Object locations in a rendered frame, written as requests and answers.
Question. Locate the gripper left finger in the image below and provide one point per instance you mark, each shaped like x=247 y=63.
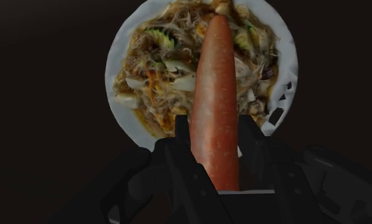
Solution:
x=185 y=173

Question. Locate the white plate of noodles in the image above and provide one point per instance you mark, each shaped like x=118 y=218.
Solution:
x=161 y=80

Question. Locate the orange carrot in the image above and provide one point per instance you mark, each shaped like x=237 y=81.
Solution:
x=215 y=105

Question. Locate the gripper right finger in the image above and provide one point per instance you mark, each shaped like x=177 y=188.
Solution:
x=266 y=161

